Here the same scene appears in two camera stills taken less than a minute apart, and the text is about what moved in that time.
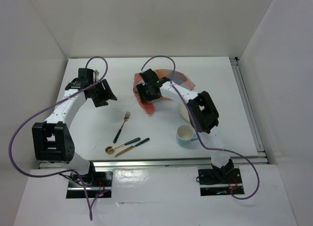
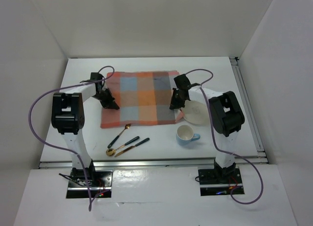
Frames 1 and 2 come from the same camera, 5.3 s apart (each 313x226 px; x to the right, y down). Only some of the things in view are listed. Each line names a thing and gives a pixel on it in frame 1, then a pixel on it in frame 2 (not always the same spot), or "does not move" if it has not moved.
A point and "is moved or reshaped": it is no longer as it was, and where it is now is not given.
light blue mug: (185, 134) does not move
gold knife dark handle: (130, 147) does not move
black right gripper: (141, 88) → (174, 104)
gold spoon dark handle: (110, 149) does not move
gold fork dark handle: (127, 116) → (115, 138)
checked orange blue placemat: (175, 78) is moved or reshaped
